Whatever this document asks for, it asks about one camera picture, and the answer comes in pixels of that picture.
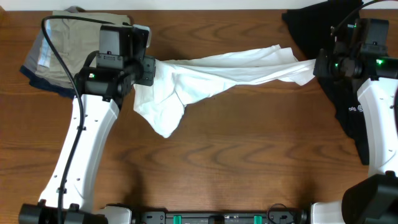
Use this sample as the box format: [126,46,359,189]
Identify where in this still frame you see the white printed t-shirt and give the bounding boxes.
[134,45,315,138]

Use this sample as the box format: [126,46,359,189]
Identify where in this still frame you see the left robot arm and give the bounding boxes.
[18,24,155,223]

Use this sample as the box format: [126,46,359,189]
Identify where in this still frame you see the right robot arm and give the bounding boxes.
[310,19,397,224]

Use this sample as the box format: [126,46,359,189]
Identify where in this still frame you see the folded khaki trousers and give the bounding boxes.
[23,7,131,89]

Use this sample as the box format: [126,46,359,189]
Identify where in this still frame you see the black t-shirt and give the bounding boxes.
[282,0,369,166]

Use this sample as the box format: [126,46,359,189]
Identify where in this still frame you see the folded navy garment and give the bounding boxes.
[20,65,75,99]

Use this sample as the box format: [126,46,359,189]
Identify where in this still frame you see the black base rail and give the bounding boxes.
[131,203,310,224]

